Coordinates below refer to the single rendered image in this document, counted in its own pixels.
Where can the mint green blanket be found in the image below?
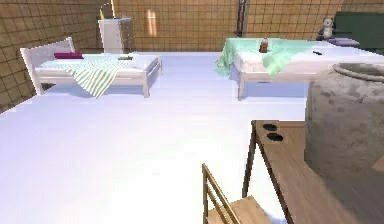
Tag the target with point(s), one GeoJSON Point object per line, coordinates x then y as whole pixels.
{"type": "Point", "coordinates": [276, 55]}

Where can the lavender pillow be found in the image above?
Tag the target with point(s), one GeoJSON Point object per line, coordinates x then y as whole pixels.
{"type": "Point", "coordinates": [345, 42]}

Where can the white bed with headboard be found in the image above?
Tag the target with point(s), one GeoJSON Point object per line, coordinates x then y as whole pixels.
{"type": "Point", "coordinates": [133, 68]}

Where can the black round pad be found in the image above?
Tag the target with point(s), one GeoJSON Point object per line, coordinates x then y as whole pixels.
{"type": "Point", "coordinates": [270, 127]}
{"type": "Point", "coordinates": [275, 137]}

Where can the small black remote control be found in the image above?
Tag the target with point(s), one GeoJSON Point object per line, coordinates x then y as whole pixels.
{"type": "Point", "coordinates": [317, 52]}

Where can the dark floor lamp post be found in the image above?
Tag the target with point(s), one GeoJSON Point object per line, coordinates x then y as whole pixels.
{"type": "Point", "coordinates": [241, 16]}

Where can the dark red pillow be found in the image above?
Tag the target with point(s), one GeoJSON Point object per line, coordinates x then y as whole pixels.
{"type": "Point", "coordinates": [68, 55]}

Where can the small dark flat object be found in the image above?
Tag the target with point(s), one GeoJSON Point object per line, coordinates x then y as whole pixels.
{"type": "Point", "coordinates": [125, 58]}

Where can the grey white teddy bear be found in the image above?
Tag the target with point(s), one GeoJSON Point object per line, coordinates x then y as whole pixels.
{"type": "Point", "coordinates": [326, 29]}

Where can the dark green headboard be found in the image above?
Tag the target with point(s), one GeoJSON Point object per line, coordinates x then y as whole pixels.
{"type": "Point", "coordinates": [361, 30]}

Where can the white chest of drawers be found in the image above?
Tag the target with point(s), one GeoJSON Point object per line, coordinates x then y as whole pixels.
{"type": "Point", "coordinates": [115, 36]}

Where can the splotchy white vase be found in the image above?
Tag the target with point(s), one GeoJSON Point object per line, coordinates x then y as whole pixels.
{"type": "Point", "coordinates": [346, 116]}

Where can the brown wooden table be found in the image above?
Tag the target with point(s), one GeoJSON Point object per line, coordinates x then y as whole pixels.
{"type": "Point", "coordinates": [316, 186]}

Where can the green striped blanket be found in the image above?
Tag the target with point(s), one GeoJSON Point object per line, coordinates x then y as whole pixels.
{"type": "Point", "coordinates": [93, 75]}

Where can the brown wooden chair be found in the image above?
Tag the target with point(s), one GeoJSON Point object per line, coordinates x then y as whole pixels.
{"type": "Point", "coordinates": [230, 206]}

